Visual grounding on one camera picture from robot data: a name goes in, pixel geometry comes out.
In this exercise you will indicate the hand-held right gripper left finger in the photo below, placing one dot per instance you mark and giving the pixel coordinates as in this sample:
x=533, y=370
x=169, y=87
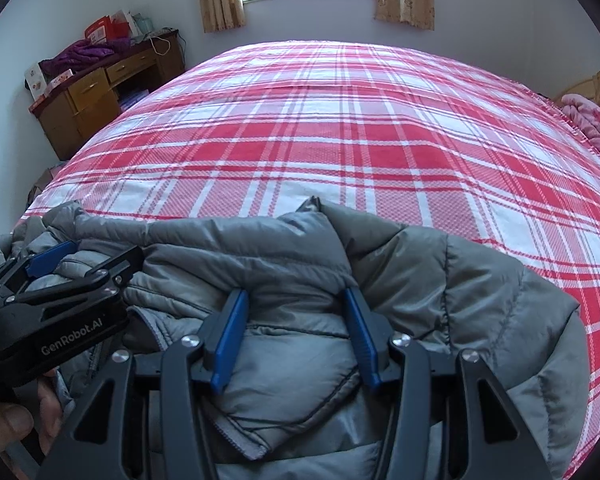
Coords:
x=227, y=345

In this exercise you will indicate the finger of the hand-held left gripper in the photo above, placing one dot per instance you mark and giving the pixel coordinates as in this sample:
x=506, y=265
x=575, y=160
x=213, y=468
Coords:
x=115, y=270
x=50, y=260

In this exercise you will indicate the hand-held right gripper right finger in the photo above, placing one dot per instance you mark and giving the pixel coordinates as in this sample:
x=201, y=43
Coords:
x=365, y=345

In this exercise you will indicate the grey puffer jacket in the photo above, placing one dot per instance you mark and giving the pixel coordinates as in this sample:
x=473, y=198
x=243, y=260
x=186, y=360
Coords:
x=290, y=260

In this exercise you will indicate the person's left hand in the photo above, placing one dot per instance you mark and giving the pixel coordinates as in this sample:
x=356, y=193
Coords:
x=5, y=427

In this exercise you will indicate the wooden desk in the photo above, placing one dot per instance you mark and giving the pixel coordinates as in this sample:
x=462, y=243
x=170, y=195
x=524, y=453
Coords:
x=80, y=105

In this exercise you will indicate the stack of boxes under desk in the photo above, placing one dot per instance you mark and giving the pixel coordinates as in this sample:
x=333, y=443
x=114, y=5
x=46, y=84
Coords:
x=132, y=99

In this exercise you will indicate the white cardboard box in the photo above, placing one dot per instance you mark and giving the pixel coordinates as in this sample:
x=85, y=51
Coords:
x=35, y=80

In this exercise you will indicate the purple garment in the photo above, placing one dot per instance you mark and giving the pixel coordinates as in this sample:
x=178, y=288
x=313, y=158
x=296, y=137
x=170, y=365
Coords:
x=80, y=55

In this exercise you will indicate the red plaid bed sheet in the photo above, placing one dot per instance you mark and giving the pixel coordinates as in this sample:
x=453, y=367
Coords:
x=330, y=135

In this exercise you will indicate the red cardboard box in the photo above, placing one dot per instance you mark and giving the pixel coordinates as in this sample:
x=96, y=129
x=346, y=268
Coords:
x=105, y=30

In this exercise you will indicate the pale green bag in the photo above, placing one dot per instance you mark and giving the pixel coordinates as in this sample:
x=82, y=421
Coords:
x=144, y=25

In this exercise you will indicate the pink blanket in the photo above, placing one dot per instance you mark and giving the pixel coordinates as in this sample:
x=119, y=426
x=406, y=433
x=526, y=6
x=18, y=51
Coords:
x=592, y=125

